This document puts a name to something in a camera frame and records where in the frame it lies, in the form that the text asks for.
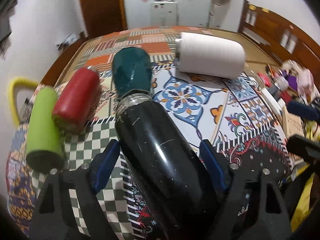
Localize black thermos bottle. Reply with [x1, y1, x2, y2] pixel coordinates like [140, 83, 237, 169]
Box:
[115, 93, 219, 239]

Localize standing electric fan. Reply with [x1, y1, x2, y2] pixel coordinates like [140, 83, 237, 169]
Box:
[208, 0, 231, 28]

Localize brown wooden door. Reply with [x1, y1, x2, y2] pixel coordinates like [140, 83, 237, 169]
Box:
[80, 0, 127, 38]

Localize red thermos cup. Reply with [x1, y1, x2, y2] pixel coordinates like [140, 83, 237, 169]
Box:
[52, 66, 100, 132]

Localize patterned tablecloth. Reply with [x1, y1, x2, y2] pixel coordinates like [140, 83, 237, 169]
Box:
[8, 64, 292, 239]

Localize white small cabinet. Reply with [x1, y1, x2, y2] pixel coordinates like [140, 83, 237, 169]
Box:
[150, 0, 178, 27]

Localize lime green cup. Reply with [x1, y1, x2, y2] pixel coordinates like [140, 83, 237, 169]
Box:
[26, 87, 65, 174]

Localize yellow padded bar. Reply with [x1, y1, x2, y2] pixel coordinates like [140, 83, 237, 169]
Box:
[6, 76, 40, 128]

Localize white thermos cup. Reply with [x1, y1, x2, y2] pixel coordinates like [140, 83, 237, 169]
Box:
[175, 32, 246, 80]

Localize patchwork bed mat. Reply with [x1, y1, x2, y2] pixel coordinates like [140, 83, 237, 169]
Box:
[53, 26, 279, 86]

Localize dark green faceted cup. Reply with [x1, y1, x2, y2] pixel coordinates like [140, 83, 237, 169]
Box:
[112, 47, 152, 98]

